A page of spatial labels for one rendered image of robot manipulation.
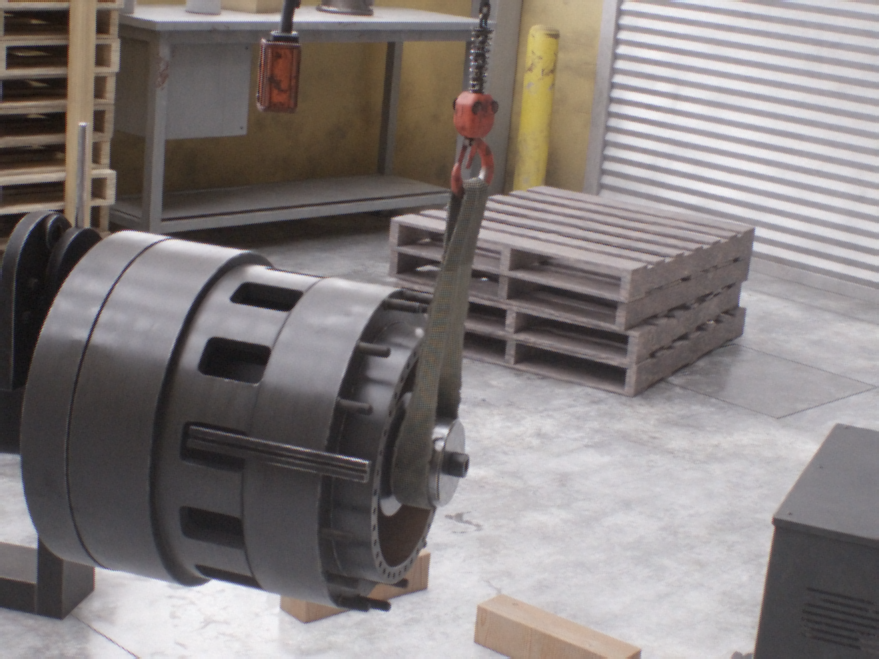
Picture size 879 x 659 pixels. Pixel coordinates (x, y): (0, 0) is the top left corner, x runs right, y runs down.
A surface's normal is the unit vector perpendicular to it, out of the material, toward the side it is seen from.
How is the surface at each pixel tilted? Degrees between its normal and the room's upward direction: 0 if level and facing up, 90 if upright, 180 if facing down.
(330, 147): 90
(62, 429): 82
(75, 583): 90
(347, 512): 99
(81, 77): 89
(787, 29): 60
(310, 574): 121
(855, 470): 0
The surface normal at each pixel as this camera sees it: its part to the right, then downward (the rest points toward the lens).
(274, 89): 0.24, 0.26
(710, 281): 0.85, 0.21
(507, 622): -0.62, 0.14
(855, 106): -0.55, -0.38
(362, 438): -0.25, -0.18
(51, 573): -0.21, 0.23
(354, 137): 0.72, 0.24
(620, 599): 0.09, -0.96
